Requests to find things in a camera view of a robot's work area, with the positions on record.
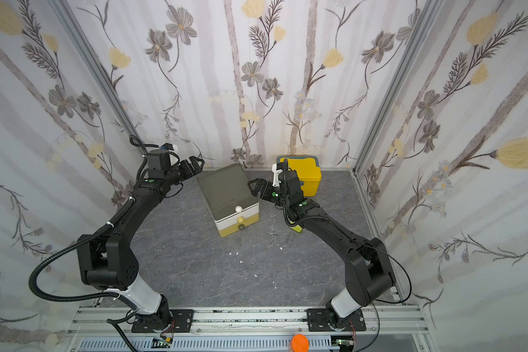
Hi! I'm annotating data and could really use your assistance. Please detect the three-drawer cabinet olive white yellow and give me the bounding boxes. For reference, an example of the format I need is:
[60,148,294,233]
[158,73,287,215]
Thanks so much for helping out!
[198,164,260,238]

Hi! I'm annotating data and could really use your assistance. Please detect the yellow storage box grey latch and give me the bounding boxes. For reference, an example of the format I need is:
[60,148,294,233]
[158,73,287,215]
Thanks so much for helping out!
[277,155,322,197]

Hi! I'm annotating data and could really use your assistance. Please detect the small yellow-green block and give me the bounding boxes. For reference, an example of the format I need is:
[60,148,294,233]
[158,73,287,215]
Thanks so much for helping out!
[289,224,303,233]

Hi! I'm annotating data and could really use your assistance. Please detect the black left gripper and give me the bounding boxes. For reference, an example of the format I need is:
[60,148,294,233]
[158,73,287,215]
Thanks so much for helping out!
[163,155,205,187]

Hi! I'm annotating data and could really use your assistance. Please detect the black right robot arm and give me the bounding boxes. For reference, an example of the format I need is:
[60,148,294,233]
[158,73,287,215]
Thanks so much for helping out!
[247,168,396,329]

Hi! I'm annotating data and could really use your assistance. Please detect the orange round cap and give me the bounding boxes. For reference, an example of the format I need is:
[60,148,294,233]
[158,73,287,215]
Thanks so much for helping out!
[289,334,310,352]

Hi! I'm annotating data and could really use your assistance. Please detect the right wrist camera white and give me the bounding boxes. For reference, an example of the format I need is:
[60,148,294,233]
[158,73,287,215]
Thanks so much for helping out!
[271,163,283,188]

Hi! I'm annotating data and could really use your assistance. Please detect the aluminium frame corner post left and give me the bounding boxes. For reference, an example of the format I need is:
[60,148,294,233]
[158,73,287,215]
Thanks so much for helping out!
[48,0,153,172]

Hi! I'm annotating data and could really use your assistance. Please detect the aluminium frame corner post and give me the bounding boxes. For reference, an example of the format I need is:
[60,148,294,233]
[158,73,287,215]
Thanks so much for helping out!
[48,0,153,172]
[352,1,444,175]

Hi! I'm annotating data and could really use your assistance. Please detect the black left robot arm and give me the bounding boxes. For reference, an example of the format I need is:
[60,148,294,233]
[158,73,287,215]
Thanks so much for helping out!
[77,147,205,331]

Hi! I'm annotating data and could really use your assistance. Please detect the aluminium frame corner post right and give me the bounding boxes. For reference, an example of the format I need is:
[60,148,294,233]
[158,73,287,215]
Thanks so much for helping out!
[352,1,444,175]

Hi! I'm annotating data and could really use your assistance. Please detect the black corrugated cable conduit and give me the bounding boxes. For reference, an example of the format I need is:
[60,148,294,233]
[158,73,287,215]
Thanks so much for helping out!
[28,206,133,303]

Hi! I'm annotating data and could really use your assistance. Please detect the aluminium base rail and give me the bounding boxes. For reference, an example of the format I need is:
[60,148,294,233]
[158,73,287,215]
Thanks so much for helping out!
[60,305,437,351]

